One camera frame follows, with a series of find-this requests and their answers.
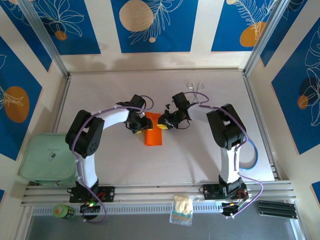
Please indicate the orange paper sheet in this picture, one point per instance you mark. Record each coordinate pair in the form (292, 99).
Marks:
(153, 137)

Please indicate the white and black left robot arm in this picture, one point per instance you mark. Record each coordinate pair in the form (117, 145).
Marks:
(91, 172)

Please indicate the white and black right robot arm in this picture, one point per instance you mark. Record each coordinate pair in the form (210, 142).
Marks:
(228, 165)

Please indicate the metal forceps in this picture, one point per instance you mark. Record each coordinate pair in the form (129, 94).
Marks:
(195, 94)

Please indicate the clear bag with yellow contents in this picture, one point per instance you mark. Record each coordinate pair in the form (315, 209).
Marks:
(182, 205)

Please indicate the blue stethoscope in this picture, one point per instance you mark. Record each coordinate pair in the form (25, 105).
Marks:
(256, 152)

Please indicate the black controller board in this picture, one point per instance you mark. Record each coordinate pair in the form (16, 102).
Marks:
(231, 210)
(90, 207)

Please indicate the green round can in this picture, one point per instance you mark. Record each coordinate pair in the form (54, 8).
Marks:
(62, 211)

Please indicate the black ribbed block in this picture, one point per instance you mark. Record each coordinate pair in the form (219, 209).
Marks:
(275, 209)

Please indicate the aluminium mounting rail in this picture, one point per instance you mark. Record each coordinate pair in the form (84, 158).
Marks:
(155, 192)

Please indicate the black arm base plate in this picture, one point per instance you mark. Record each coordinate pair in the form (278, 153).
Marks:
(210, 192)
(108, 193)

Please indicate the aluminium table side rail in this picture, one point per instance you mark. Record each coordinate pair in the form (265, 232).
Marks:
(250, 87)
(62, 100)

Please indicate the aluminium frame post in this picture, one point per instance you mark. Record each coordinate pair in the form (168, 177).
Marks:
(45, 37)
(265, 37)

